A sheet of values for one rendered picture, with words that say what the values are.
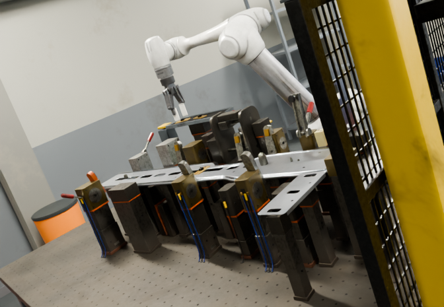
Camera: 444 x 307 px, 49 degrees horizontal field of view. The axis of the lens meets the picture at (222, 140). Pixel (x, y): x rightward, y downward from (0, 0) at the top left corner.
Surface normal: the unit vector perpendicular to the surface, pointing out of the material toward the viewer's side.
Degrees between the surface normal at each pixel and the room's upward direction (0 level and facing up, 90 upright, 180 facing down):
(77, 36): 90
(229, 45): 99
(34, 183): 90
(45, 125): 90
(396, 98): 90
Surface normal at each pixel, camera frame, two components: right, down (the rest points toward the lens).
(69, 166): 0.58, -0.02
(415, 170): -0.58, 0.38
